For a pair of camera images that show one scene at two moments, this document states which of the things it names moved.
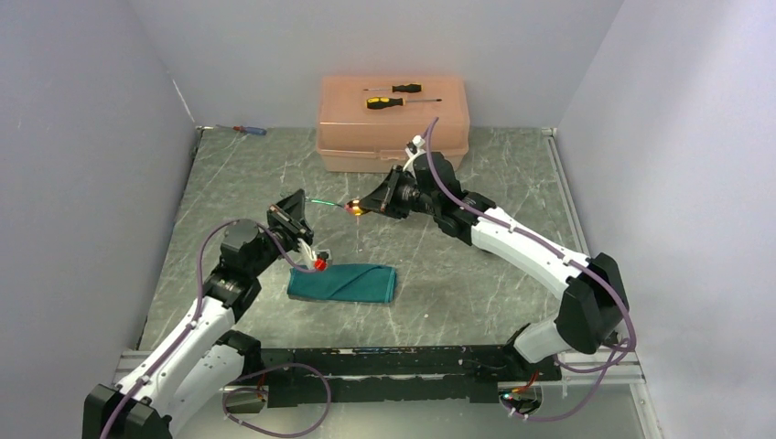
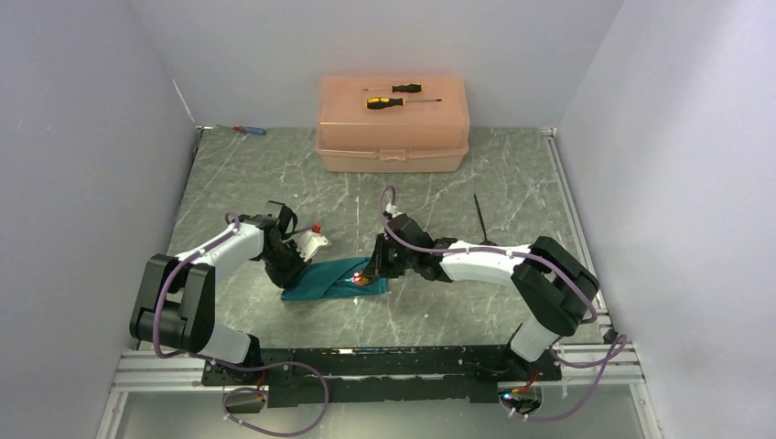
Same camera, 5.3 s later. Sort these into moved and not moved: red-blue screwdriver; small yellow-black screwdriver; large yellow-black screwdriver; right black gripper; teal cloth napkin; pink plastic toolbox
Moved: right black gripper; teal cloth napkin
Not moved: red-blue screwdriver; pink plastic toolbox; small yellow-black screwdriver; large yellow-black screwdriver
